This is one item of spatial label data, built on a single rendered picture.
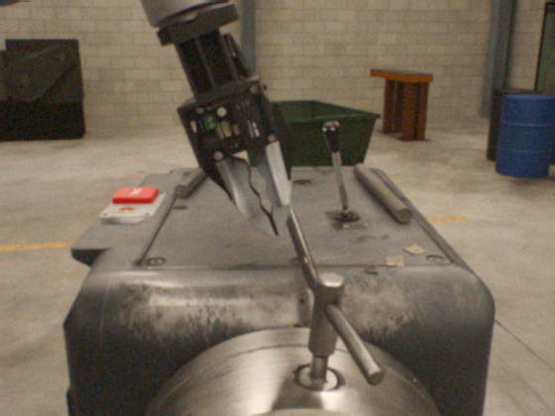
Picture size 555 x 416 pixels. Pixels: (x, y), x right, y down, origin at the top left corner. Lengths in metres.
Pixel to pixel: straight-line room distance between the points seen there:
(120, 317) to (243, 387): 0.18
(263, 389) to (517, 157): 6.41
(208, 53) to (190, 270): 0.24
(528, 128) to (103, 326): 6.32
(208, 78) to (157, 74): 9.81
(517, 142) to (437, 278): 6.16
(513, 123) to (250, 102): 6.34
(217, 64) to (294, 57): 10.07
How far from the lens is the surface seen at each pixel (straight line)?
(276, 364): 0.48
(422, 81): 8.74
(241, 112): 0.46
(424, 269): 0.63
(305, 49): 10.58
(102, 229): 0.77
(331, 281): 0.42
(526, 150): 6.76
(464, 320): 0.61
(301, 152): 4.93
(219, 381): 0.48
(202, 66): 0.48
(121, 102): 10.35
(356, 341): 0.38
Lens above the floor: 1.49
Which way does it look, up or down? 17 degrees down
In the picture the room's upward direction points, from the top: straight up
